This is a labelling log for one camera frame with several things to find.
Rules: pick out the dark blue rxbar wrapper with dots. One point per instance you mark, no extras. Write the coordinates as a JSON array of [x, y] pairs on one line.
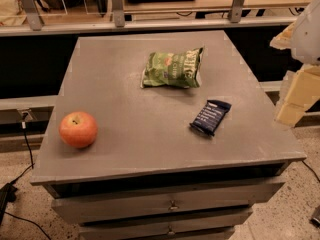
[[209, 118]]

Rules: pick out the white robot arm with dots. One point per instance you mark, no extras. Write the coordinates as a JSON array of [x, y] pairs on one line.
[[305, 41]]

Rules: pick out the black power adapter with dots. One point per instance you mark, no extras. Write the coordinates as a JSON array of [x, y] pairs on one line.
[[7, 194]]

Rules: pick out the red apple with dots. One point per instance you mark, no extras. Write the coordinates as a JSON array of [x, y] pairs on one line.
[[78, 129]]

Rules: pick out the green chip bag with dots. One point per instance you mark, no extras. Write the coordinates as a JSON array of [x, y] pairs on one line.
[[169, 69]]

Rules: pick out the grey metal railing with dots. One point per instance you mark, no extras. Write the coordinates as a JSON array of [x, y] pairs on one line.
[[122, 16]]

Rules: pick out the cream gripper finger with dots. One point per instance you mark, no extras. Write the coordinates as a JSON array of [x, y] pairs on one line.
[[282, 41], [299, 91]]

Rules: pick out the dark object floor right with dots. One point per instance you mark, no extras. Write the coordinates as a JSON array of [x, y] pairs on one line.
[[315, 219]]

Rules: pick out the upper drawer metal handle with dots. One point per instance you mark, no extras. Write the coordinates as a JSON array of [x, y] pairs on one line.
[[173, 206]]

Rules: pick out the drawer metal handle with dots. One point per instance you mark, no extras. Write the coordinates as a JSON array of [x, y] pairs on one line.
[[173, 206], [170, 231]]

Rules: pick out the lower drawer metal handle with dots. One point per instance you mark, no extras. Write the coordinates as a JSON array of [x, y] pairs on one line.
[[170, 231]]

